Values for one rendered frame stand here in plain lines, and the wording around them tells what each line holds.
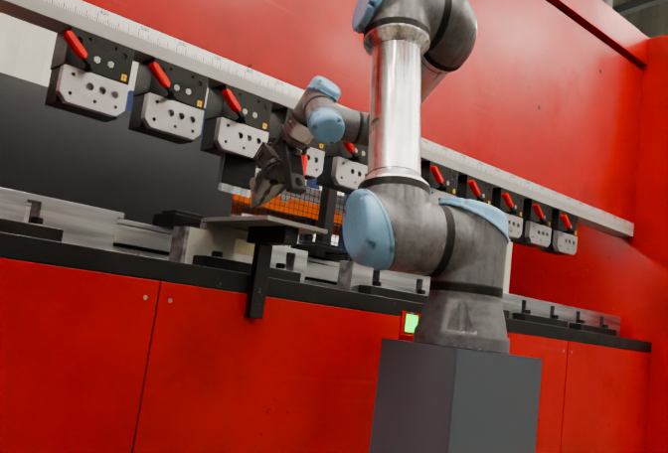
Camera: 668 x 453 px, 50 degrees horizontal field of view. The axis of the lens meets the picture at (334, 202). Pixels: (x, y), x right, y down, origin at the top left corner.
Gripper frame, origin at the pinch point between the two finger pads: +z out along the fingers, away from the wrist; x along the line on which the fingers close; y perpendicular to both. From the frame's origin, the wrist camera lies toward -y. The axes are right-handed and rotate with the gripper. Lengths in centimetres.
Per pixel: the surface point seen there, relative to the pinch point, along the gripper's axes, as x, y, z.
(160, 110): 27.4, 14.9, -9.7
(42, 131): 34, 56, 26
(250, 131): 1.6, 16.2, -11.3
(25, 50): -65, 422, 159
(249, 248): -4.0, -1.7, 12.1
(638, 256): -214, 15, -14
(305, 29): -12, 38, -36
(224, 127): 9.7, 15.5, -10.3
